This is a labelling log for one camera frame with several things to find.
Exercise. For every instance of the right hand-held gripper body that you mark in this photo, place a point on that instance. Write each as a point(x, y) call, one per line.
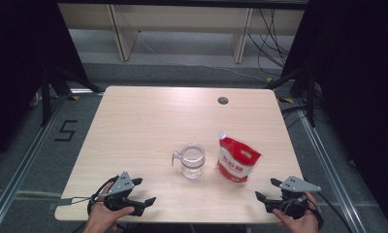
point(295, 186)

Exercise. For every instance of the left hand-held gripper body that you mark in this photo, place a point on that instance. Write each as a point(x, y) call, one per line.
point(121, 184)

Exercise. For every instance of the red and white sugar pouch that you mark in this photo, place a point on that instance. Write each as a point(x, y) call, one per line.
point(237, 160)

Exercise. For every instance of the person's right hand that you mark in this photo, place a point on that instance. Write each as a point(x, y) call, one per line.
point(300, 223)

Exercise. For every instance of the person's left hand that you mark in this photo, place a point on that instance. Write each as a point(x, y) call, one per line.
point(100, 216)

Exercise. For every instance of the grey tape strip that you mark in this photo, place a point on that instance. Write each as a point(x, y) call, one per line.
point(65, 202)

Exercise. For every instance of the yellow and black tape marker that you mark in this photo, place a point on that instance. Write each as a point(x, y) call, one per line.
point(287, 100)

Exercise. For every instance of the black metal stand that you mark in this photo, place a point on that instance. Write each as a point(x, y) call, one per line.
point(310, 97)
point(46, 97)

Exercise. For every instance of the grey round table grommet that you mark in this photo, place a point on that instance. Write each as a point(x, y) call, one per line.
point(223, 100)

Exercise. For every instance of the black curtain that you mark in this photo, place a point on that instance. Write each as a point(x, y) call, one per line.
point(360, 81)
point(17, 48)

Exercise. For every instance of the light wooden shelf unit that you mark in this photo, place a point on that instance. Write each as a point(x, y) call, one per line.
point(179, 17)

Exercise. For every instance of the metal floor rail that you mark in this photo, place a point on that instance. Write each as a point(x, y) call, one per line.
point(24, 194)
point(328, 161)
point(27, 152)

